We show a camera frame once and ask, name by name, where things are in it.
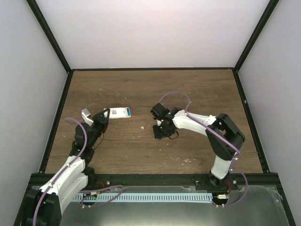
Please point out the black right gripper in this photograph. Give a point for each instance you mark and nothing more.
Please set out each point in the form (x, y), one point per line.
(158, 135)

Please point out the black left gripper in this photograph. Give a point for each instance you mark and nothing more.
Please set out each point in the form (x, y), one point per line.
(99, 118)

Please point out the white remote control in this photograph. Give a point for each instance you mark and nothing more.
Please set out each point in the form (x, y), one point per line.
(118, 113)

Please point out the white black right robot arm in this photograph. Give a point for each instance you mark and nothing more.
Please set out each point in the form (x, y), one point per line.
(224, 136)

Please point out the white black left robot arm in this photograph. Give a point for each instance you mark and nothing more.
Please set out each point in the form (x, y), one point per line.
(45, 206)

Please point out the grey metal front plate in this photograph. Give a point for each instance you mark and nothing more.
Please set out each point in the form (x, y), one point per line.
(254, 206)

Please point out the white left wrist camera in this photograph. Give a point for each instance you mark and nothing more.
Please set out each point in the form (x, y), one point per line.
(86, 116)

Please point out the black rear base frame rail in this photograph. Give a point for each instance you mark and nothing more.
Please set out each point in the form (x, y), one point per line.
(154, 69)

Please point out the black base frame rail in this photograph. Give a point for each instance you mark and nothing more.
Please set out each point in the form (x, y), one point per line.
(55, 124)
(249, 117)
(154, 69)

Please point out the black left base frame rail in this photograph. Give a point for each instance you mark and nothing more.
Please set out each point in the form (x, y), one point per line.
(55, 124)

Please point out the light blue slotted cable duct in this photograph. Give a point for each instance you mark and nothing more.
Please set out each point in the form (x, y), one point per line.
(151, 197)

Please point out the black right base frame rail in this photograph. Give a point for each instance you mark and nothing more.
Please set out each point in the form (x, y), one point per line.
(249, 117)

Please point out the black left corner frame post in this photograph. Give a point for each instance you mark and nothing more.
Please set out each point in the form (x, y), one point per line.
(48, 33)

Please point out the black corner frame post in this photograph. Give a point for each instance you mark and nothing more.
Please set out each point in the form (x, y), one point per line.
(48, 33)
(256, 32)

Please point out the black right corner frame post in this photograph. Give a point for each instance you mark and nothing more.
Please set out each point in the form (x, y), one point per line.
(256, 32)

